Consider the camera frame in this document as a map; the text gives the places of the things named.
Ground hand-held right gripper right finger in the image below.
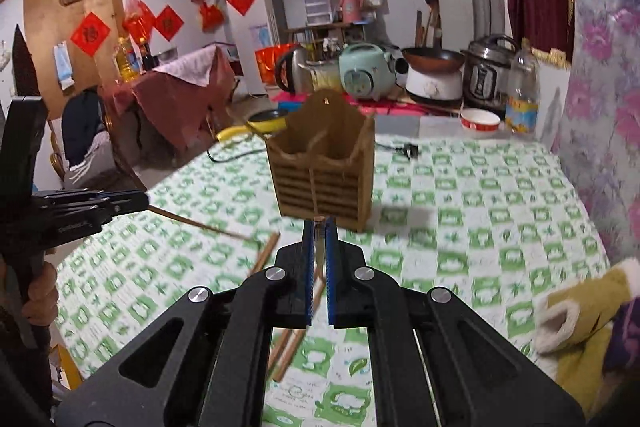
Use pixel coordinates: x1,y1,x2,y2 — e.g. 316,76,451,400
325,216,586,427

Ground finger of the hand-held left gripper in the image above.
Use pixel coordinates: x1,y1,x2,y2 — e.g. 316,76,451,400
75,189,150,214

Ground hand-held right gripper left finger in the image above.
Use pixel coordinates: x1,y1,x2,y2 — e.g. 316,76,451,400
55,218,316,427

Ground long wooden chopstick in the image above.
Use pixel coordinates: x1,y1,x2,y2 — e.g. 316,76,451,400
250,232,281,274
314,216,327,283
269,329,293,365
146,206,252,243
272,278,326,383

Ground wooden utensil holder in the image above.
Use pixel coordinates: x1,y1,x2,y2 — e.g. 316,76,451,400
265,89,377,220

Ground person's left forearm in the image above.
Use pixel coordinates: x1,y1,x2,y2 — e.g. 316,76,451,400
0,324,56,427

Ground person's left hand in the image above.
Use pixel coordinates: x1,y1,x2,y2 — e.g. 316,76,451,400
22,263,60,327

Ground wooden chair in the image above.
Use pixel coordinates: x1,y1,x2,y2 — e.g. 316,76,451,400
47,87,118,190

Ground dark jacket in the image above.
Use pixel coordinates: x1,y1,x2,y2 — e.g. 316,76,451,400
62,88,106,165

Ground blue face masks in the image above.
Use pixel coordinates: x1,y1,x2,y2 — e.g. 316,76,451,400
54,42,75,90

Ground red cloth covered table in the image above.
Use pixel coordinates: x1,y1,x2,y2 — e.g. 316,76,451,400
100,44,236,152

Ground green checkered tablecloth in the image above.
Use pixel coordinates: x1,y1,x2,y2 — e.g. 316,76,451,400
50,134,616,427

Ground cooking oil bottle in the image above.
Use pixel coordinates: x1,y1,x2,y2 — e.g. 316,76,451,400
116,38,143,82

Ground yellow frying pan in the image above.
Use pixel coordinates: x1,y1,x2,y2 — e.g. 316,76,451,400
216,109,290,142

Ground pink red mat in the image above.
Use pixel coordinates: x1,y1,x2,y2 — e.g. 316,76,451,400
272,91,401,112

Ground stainless electric kettle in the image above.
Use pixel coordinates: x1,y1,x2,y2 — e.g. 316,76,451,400
275,46,313,95

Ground teal rice cooker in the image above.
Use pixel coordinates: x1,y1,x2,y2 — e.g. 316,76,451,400
339,43,398,102

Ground orange gift bag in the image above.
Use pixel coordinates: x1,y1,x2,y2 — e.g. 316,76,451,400
255,46,296,85

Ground red hanging bag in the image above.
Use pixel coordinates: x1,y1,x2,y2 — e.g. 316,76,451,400
200,2,225,32

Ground white refrigerator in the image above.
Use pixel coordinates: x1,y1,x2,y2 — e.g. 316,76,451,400
222,0,288,98

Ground red and white bowl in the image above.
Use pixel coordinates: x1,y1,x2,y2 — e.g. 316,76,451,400
460,108,502,132

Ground brown wok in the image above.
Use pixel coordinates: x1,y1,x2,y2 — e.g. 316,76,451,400
401,47,467,75

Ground wooden shelf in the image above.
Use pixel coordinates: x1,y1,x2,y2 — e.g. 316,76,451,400
280,22,381,52

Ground black silver pressure cooker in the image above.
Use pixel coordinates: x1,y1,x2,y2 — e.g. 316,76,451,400
462,34,523,118

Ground clear plastic bottle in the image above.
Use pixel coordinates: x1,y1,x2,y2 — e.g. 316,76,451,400
505,38,542,135

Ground pink thermos jug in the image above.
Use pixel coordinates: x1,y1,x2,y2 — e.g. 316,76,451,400
339,0,363,25

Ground plastic drawer tower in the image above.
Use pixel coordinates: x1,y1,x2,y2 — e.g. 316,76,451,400
300,0,332,26

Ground purple cloth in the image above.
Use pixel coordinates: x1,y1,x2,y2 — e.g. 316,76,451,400
602,292,640,373

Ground floral plastic sheet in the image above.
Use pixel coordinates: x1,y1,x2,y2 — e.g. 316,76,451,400
550,0,640,268

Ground black power cable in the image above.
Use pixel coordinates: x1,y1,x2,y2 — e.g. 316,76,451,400
206,138,422,164

